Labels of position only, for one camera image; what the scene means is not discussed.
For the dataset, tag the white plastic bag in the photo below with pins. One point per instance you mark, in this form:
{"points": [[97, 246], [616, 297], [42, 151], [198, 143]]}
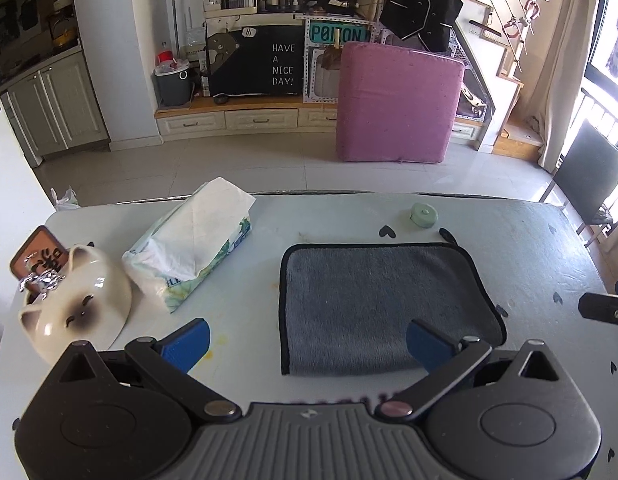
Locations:
{"points": [[65, 199]]}

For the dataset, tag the white low drawer cabinet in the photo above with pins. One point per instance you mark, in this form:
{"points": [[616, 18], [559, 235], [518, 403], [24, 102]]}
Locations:
{"points": [[249, 119]]}

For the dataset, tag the white kitchen cabinet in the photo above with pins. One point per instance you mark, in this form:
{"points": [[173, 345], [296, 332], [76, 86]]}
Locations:
{"points": [[54, 105]]}

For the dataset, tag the cream cat-shaped ceramic bowl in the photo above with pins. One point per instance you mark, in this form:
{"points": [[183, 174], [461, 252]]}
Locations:
{"points": [[76, 305]]}

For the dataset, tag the wooden staircase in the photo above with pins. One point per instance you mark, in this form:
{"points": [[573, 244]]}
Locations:
{"points": [[499, 55]]}

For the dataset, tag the black chair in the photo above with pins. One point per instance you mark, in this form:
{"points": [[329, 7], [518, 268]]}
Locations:
{"points": [[589, 175]]}

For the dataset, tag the silver metal ornament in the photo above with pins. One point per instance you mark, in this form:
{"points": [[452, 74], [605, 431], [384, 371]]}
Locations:
{"points": [[41, 281]]}

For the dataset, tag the black jacket with white trim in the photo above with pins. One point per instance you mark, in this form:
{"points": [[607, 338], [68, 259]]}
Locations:
{"points": [[423, 0]]}

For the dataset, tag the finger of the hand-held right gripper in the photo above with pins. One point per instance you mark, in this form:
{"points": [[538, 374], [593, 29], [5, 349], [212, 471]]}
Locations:
{"points": [[601, 307]]}

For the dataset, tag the clear plastic jar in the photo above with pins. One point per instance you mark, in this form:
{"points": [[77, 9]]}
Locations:
{"points": [[195, 40]]}

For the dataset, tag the white tissue pack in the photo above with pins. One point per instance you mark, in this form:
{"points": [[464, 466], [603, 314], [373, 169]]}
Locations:
{"points": [[194, 245]]}

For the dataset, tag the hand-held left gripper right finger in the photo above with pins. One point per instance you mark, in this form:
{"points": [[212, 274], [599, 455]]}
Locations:
{"points": [[428, 345]]}

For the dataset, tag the brown square plaque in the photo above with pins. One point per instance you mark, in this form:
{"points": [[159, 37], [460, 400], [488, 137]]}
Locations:
{"points": [[31, 255]]}

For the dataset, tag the teal lettered sign plate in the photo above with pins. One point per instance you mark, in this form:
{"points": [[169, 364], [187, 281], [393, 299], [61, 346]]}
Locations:
{"points": [[336, 34]]}

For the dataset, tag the beige curtain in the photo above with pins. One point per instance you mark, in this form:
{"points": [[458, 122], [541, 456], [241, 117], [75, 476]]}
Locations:
{"points": [[554, 60]]}

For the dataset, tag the black printed cloth cover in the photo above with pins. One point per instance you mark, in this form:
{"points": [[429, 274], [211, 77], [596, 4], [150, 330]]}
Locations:
{"points": [[259, 60]]}

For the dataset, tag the pink upright cushion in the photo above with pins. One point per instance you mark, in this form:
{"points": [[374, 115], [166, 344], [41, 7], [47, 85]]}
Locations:
{"points": [[396, 102]]}

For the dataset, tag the grey trash bin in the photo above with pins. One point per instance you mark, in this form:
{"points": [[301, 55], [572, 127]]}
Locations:
{"points": [[173, 85]]}

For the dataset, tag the grey towel with black trim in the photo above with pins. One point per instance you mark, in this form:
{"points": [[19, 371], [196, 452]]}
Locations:
{"points": [[384, 305]]}

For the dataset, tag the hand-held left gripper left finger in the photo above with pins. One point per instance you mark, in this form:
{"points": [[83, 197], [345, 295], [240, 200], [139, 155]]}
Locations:
{"points": [[188, 344]]}

